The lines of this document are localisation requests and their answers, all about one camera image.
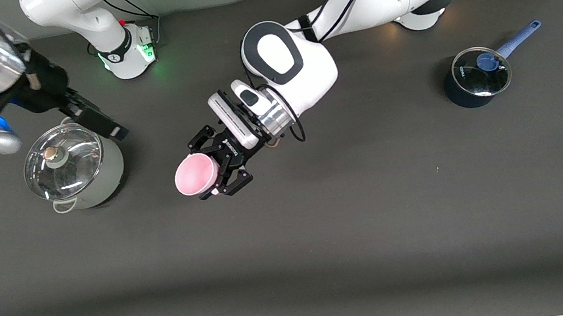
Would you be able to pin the dark blue saucepan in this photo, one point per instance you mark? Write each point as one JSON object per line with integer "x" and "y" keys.
{"x": 457, "y": 94}

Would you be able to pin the glass lid with blue knob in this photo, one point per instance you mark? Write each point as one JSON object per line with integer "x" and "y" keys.
{"x": 474, "y": 78}

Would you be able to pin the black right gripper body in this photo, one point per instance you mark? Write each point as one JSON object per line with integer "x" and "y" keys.
{"x": 46, "y": 83}

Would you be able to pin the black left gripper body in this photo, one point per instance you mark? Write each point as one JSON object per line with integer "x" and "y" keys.
{"x": 231, "y": 154}

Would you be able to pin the glass lid with metal knob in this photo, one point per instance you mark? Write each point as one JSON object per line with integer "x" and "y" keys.
{"x": 68, "y": 168}

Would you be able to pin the pink plastic cup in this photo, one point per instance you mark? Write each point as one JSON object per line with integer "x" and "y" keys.
{"x": 195, "y": 174}

